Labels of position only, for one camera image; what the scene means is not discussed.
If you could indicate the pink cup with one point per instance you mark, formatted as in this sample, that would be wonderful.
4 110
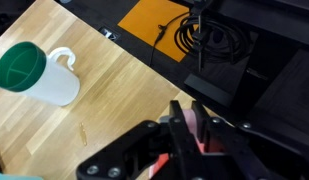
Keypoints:
191 125

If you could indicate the white mug green interior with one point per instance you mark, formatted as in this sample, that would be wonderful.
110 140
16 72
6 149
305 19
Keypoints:
50 83

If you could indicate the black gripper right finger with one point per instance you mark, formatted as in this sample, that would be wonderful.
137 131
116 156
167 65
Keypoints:
214 133

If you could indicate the metal table edge bracket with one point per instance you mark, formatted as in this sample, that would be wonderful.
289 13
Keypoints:
109 34

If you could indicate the orange floor mat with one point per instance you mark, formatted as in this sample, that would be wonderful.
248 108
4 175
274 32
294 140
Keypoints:
144 16

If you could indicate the black stand base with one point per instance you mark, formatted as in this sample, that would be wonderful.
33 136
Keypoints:
210 87

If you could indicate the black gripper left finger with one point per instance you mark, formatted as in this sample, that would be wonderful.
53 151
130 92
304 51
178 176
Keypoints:
179 133

